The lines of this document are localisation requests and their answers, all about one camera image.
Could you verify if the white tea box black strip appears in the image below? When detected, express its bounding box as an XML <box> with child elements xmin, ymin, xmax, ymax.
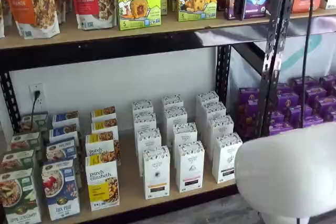
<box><xmin>207</xmin><ymin>115</ymin><xmax>235</xmax><ymax>162</ymax></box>
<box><xmin>212</xmin><ymin>132</ymin><xmax>243</xmax><ymax>184</ymax></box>
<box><xmin>196</xmin><ymin>90</ymin><xmax>220</xmax><ymax>114</ymax></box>
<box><xmin>202</xmin><ymin>101</ymin><xmax>227</xmax><ymax>125</ymax></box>

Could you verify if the white sheet teal stripe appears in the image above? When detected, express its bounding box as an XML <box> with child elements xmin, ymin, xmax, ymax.
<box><xmin>230</xmin><ymin>34</ymin><xmax>336</xmax><ymax>91</ymax></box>

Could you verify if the orange label granola bag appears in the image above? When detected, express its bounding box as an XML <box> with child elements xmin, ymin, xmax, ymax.
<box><xmin>4</xmin><ymin>0</ymin><xmax>61</xmax><ymax>39</ymax></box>

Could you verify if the red label granola bag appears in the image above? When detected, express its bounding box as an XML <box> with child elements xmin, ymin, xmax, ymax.
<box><xmin>70</xmin><ymin>0</ymin><xmax>117</xmax><ymax>30</ymax></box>

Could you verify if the wooden shelf board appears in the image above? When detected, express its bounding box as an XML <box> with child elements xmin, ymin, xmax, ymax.
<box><xmin>288</xmin><ymin>7</ymin><xmax>336</xmax><ymax>20</ymax></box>
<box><xmin>34</xmin><ymin>126</ymin><xmax>239</xmax><ymax>224</ymax></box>
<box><xmin>0</xmin><ymin>8</ymin><xmax>271</xmax><ymax>50</ymax></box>

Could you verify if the black power cord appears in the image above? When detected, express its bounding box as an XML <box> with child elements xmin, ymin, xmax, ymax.
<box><xmin>30</xmin><ymin>90</ymin><xmax>41</xmax><ymax>127</ymax></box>

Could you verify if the purely elizabeth yellow oatmeal box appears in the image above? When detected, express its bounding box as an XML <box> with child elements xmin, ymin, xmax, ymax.
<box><xmin>91</xmin><ymin>119</ymin><xmax>119</xmax><ymax>137</ymax></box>
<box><xmin>91</xmin><ymin>106</ymin><xmax>117</xmax><ymax>122</ymax></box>
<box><xmin>85</xmin><ymin>133</ymin><xmax>121</xmax><ymax>166</ymax></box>
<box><xmin>85</xmin><ymin>153</ymin><xmax>120</xmax><ymax>211</ymax></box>

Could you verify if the blue flax plus oatmeal box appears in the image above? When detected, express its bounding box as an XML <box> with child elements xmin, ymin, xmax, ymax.
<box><xmin>46</xmin><ymin>137</ymin><xmax>79</xmax><ymax>163</ymax></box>
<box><xmin>51</xmin><ymin>111</ymin><xmax>80</xmax><ymax>127</ymax></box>
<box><xmin>49</xmin><ymin>123</ymin><xmax>80</xmax><ymax>143</ymax></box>
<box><xmin>41</xmin><ymin>159</ymin><xmax>81</xmax><ymax>221</ymax></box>

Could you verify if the green apple cinnamon oatmeal box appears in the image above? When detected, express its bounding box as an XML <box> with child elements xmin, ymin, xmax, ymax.
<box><xmin>20</xmin><ymin>112</ymin><xmax>50</xmax><ymax>133</ymax></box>
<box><xmin>10</xmin><ymin>131</ymin><xmax>42</xmax><ymax>154</ymax></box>
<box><xmin>1</xmin><ymin>150</ymin><xmax>37</xmax><ymax>174</ymax></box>
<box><xmin>0</xmin><ymin>168</ymin><xmax>42</xmax><ymax>224</ymax></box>

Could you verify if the white tea box pink strip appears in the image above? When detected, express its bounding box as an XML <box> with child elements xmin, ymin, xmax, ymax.
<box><xmin>164</xmin><ymin>106</ymin><xmax>188</xmax><ymax>133</ymax></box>
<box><xmin>161</xmin><ymin>94</ymin><xmax>184</xmax><ymax>110</ymax></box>
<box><xmin>172</xmin><ymin>122</ymin><xmax>198</xmax><ymax>154</ymax></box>
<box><xmin>175</xmin><ymin>141</ymin><xmax>205</xmax><ymax>194</ymax></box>

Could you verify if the white wall outlet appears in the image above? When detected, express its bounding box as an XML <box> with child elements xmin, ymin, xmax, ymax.
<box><xmin>28</xmin><ymin>83</ymin><xmax>45</xmax><ymax>109</ymax></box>

